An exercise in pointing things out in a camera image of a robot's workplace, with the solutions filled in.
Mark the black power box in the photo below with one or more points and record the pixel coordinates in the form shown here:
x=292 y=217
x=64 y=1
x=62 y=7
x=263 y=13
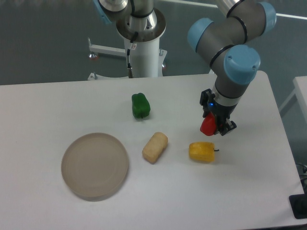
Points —
x=299 y=205

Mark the white side table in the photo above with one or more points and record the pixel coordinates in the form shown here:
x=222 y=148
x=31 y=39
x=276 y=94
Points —
x=298 y=94

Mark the beige bread loaf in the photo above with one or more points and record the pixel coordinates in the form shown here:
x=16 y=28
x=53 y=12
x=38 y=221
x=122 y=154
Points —
x=155 y=147

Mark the yellow bell pepper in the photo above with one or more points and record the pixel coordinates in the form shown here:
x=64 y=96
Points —
x=202 y=151

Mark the round beige plate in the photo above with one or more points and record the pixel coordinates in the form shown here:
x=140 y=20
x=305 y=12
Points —
x=95 y=166

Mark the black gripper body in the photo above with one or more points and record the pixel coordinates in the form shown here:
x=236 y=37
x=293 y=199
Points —
x=221 y=107

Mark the green bell pepper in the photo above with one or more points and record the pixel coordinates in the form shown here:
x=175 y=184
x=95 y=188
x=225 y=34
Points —
x=140 y=106

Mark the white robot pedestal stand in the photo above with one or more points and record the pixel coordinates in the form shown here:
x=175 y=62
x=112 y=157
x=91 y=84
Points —
x=142 y=52

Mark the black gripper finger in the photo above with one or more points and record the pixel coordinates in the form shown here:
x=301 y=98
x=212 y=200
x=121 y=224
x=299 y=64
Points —
x=207 y=101
x=225 y=127

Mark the red bell pepper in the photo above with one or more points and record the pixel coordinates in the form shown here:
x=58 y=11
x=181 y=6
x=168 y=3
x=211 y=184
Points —
x=208 y=126

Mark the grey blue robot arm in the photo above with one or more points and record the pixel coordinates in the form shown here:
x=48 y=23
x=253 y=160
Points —
x=223 y=46

